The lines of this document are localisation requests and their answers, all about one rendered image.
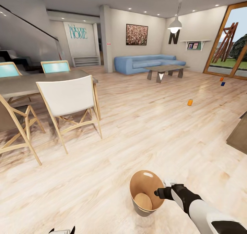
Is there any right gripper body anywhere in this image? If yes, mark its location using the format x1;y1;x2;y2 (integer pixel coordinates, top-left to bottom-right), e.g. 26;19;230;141
158;187;172;200

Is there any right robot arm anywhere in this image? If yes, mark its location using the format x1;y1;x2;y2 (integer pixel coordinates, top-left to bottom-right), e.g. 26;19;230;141
154;178;247;234

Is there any trash can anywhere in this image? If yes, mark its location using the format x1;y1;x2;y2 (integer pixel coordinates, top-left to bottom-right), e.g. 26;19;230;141
129;170;165;217

